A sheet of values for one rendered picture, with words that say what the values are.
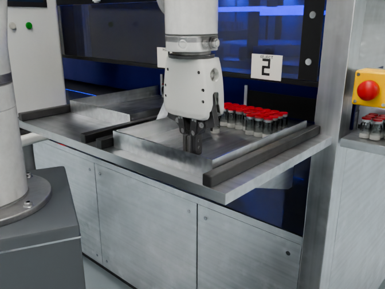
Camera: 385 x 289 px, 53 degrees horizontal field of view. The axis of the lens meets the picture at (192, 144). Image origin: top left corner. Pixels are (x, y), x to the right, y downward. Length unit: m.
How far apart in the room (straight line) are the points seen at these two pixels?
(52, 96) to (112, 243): 0.65
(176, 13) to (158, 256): 1.04
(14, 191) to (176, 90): 0.29
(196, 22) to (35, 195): 0.36
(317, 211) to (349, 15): 0.45
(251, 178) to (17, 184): 0.37
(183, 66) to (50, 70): 0.96
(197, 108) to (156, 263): 0.97
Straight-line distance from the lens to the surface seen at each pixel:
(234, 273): 1.25
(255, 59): 0.99
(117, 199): 1.55
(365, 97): 0.85
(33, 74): 1.49
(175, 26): 0.61
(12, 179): 0.63
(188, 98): 0.63
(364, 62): 0.99
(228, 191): 0.60
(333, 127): 0.92
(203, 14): 0.60
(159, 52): 1.21
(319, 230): 1.02
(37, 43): 1.50
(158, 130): 0.89
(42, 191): 0.66
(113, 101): 1.23
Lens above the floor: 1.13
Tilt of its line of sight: 18 degrees down
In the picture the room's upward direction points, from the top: straight up
